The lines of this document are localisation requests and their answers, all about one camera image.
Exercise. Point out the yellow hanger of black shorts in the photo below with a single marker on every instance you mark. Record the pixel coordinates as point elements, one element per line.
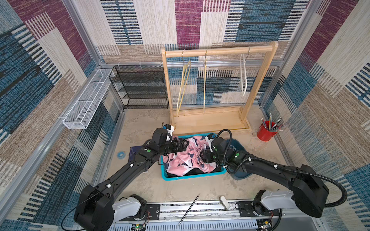
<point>204,79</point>

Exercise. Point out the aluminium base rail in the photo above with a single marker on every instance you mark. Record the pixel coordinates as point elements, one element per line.
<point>136,214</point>

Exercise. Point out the red pen cup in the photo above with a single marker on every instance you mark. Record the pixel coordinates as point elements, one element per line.
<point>264,134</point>

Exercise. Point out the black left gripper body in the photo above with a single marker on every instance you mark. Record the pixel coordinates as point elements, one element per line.
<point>173,147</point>

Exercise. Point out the wooden clothes rack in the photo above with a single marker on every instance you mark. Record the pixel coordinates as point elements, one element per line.
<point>214,119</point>

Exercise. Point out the yellow hanger of beige shorts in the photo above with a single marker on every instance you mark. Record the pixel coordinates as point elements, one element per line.
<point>184,81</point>

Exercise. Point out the blue tape roll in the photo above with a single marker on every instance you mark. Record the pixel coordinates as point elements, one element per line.
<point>121,155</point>

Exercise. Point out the thin metal rod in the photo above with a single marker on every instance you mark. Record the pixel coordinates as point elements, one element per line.
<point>190,207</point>

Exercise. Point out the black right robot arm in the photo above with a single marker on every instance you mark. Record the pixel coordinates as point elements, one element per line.
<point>307,191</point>

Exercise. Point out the pink patterned shorts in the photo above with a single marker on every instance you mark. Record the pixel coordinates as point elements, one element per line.
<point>181,163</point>

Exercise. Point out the dark teal plastic tray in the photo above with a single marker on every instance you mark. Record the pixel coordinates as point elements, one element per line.
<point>234,156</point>

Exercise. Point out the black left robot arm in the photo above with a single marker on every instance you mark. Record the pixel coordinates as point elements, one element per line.
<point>95,210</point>

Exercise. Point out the black wire shelf rack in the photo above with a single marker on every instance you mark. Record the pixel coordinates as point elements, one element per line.
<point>140,88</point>

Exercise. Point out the dark blue book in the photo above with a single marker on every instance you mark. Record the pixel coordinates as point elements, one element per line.
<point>133,151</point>

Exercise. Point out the white hanger of pink shorts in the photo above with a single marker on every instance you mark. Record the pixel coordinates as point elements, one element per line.
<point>243,71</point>

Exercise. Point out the small white block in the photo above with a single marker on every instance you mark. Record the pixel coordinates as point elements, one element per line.
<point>224,202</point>

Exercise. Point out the white wire wall basket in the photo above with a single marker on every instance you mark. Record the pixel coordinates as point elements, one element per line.
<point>83,110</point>

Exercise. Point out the turquoise plastic basket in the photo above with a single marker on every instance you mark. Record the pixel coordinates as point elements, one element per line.
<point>161,162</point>

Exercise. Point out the black shorts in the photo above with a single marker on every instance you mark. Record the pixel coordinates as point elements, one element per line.
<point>196,172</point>

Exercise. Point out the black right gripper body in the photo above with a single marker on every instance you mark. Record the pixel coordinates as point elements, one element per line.
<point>209,155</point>

